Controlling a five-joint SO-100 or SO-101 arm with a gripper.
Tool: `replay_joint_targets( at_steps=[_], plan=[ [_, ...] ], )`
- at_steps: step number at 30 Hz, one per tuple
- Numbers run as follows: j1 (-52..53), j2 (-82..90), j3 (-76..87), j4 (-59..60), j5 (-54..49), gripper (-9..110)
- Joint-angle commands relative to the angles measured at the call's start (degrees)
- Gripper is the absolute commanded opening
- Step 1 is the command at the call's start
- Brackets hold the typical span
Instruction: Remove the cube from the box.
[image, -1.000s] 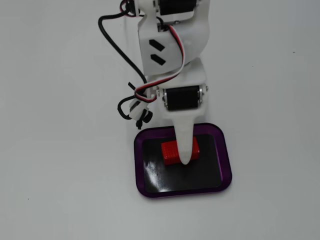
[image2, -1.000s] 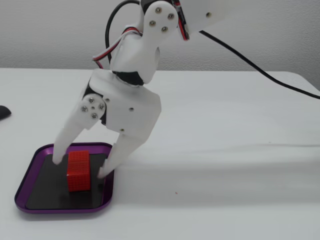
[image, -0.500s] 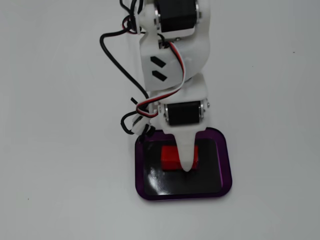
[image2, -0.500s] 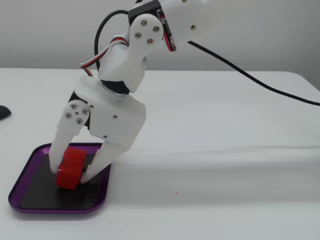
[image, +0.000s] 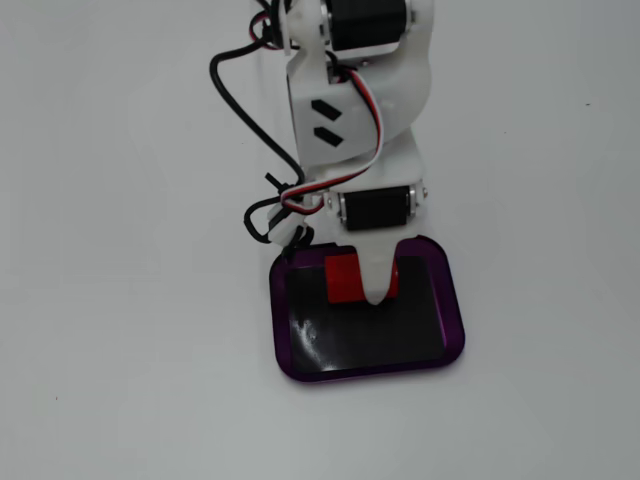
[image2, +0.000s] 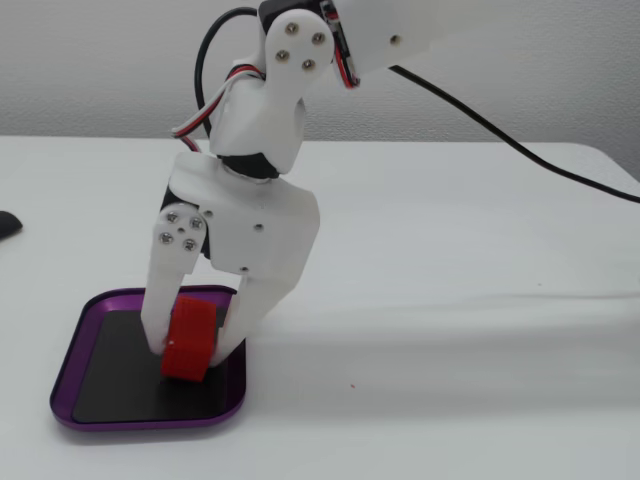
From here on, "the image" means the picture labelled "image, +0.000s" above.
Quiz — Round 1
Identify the red perforated rectangular block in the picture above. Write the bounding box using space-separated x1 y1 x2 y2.
324 254 399 305

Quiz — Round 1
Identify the black camera cable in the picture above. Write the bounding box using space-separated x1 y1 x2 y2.
208 40 307 246

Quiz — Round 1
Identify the red white black servo wire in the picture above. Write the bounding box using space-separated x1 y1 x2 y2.
272 67 387 217
248 9 275 49

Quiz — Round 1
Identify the purple metal tray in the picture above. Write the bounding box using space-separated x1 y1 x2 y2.
268 234 466 385

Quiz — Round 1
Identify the black zip tie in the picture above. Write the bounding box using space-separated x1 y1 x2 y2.
264 172 289 197

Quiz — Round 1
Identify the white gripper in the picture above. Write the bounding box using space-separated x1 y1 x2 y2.
318 125 430 307

